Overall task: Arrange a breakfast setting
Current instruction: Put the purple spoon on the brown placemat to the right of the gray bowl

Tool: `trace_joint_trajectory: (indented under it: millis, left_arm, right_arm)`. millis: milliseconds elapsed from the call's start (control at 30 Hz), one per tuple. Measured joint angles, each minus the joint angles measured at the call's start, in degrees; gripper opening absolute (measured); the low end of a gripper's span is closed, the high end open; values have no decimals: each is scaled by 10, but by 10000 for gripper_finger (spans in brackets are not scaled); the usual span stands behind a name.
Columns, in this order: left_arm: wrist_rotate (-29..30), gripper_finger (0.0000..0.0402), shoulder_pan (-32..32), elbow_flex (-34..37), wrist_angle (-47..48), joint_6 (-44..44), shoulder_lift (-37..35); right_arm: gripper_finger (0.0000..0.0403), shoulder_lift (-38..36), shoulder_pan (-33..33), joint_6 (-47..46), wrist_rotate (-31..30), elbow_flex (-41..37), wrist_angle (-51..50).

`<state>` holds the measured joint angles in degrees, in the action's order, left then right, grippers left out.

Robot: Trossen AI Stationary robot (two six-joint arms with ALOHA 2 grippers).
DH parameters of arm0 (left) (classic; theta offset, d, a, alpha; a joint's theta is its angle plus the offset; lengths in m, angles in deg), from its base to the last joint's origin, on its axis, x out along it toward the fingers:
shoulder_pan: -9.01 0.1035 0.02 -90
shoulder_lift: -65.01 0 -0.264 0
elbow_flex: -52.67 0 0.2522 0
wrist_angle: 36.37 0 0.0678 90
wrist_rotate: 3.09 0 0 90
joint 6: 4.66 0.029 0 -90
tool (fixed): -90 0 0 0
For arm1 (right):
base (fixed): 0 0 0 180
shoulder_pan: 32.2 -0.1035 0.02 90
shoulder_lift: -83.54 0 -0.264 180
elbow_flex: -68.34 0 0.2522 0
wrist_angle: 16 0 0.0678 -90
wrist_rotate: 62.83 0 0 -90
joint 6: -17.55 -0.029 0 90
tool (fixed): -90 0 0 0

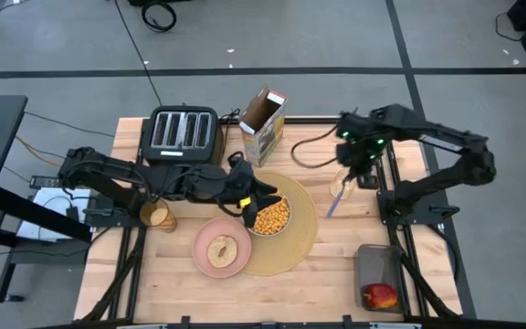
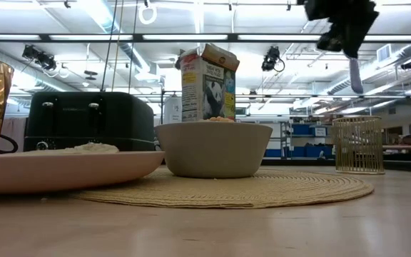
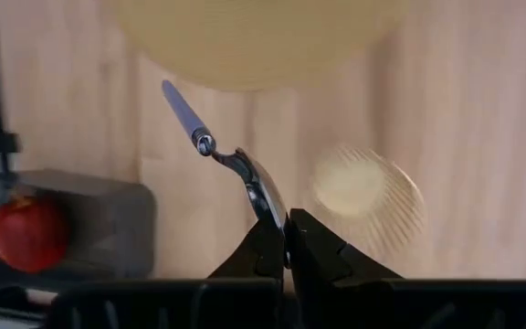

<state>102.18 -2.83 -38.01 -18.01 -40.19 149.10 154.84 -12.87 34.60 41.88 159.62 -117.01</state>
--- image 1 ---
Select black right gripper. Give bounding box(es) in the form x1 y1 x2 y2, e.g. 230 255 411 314
335 111 388 190

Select black four-slot toaster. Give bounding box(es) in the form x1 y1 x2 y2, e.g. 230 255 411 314
142 105 224 165

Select panda cereal box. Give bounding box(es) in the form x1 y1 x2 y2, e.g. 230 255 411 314
238 83 289 169

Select beige bowl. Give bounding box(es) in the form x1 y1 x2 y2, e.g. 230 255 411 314
246 191 293 239

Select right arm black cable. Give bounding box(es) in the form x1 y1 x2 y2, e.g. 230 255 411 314
289 123 342 170

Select black power adapter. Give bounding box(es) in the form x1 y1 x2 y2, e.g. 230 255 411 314
28 175 63 190

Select clear container with red fruit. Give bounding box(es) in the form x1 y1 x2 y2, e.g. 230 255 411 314
352 243 406 315

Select toasted bagel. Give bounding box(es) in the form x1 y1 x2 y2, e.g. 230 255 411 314
205 234 239 270

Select round cereal puffs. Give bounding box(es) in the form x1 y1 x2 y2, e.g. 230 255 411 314
252 196 291 236

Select purple-handled spoon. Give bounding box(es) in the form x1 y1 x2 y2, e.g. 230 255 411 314
325 180 352 220

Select amber faceted cup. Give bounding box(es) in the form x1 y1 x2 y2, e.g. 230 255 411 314
139 196 178 234

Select long black floor cable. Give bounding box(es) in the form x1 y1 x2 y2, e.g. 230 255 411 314
113 0 164 107

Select clear drinking glass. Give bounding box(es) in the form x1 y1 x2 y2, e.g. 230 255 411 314
328 167 359 201

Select black table frame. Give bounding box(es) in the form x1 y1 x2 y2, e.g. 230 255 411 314
75 114 465 329

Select coiled black floor cable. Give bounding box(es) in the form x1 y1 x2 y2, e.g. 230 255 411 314
141 1 178 34

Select orange floor cable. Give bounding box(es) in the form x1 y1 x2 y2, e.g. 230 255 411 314
15 135 66 169

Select red apple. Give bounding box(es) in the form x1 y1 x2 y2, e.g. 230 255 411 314
362 282 399 311

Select white flat box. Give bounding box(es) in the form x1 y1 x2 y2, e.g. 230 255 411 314
16 186 93 243

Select black toaster power cable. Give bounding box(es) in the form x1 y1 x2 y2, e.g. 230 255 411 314
219 107 242 159

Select pink plate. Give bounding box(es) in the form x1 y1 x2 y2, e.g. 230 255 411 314
192 216 254 280

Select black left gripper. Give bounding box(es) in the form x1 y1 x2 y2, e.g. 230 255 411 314
218 154 284 229

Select round woven placemat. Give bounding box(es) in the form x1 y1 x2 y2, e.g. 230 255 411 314
239 170 320 277

